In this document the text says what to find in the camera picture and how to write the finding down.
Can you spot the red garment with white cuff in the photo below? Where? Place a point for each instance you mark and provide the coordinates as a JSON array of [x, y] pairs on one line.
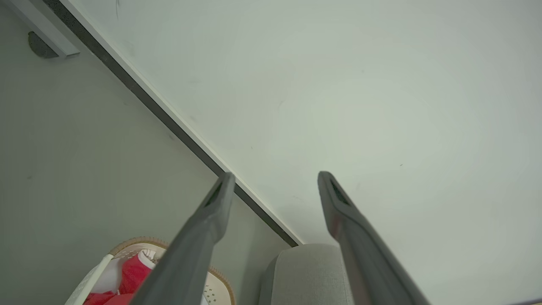
[[133, 273]]

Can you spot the grey fabric sofa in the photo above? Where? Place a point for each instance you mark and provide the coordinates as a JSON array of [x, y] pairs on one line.
[[305, 275]]

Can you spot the white laundry basket brown rim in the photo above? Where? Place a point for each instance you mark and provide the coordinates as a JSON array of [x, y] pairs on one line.
[[218, 290]]

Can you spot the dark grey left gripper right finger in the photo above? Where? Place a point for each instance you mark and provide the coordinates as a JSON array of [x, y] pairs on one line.
[[364, 254]]

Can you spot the dark baseboard strip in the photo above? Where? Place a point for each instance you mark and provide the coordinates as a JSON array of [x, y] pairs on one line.
[[169, 120]]

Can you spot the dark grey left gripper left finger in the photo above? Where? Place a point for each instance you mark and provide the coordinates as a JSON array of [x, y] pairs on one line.
[[190, 254]]

